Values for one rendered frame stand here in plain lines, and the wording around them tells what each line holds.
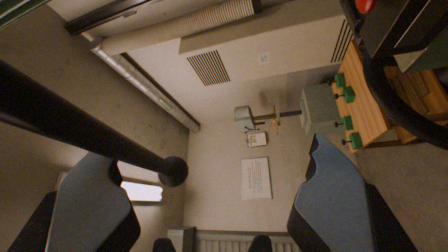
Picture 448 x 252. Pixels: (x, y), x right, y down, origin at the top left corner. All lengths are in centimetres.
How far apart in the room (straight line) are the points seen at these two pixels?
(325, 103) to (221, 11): 148
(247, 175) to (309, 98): 149
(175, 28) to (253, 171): 224
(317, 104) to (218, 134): 178
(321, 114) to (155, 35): 182
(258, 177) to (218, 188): 69
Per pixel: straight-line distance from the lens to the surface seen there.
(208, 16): 153
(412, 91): 166
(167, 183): 21
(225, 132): 324
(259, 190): 291
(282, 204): 290
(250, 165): 297
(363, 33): 25
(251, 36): 149
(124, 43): 187
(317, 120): 218
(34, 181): 176
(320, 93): 235
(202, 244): 316
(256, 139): 305
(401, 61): 29
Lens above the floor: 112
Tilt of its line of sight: 15 degrees up
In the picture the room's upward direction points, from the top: 97 degrees counter-clockwise
